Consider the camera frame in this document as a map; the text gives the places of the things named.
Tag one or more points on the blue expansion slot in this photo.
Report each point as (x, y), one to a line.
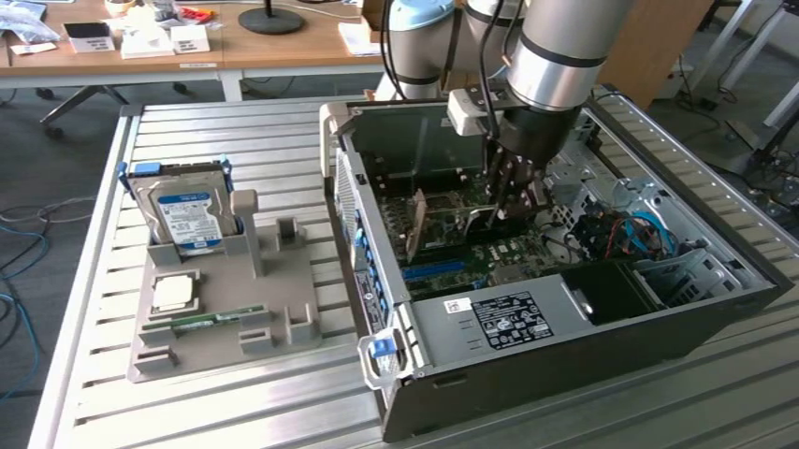
(434, 270)

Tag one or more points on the white box with cup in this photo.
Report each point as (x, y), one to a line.
(147, 44)

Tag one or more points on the black lamp base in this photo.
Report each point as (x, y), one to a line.
(271, 22)

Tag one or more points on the green RAM stick on rack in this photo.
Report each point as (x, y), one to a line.
(206, 320)

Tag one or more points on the blue case latch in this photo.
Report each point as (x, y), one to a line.
(380, 348)

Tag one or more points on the grey desk leg with caster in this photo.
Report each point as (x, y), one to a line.
(68, 105)

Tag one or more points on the plain white box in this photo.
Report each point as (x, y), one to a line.
(187, 39)

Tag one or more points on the silver CPU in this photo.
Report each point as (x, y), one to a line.
(171, 294)

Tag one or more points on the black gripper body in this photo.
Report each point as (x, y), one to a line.
(539, 131)

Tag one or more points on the graphics card with black fan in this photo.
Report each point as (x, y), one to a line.
(446, 229)

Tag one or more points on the CPU socket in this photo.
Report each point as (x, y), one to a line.
(446, 198)

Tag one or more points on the stack of papers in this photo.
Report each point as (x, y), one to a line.
(359, 39)

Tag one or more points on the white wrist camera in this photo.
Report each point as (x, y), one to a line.
(464, 112)

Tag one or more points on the white box with black top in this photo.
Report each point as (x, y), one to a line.
(91, 38)

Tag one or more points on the green motherboard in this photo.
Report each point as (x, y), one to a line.
(518, 255)

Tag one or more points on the hard disk with blue label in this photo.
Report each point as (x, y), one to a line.
(180, 215)

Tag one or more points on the grey parts rack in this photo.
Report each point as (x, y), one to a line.
(238, 299)

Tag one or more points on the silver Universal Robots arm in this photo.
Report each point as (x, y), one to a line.
(562, 47)

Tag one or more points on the red plastic part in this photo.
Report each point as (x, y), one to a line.
(199, 15)

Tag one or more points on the black open PC case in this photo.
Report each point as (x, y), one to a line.
(562, 374)

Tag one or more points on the wooden cabinet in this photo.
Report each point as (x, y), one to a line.
(662, 42)

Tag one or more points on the metal disk bay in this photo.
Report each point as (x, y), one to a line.
(578, 187)

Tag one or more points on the wooden desk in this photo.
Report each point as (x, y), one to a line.
(63, 63)

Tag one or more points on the clear plastic bag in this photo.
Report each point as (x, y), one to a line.
(24, 21)

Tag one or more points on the grey power supply unit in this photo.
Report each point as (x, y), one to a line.
(450, 332)

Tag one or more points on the white label card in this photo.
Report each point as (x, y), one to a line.
(31, 48)

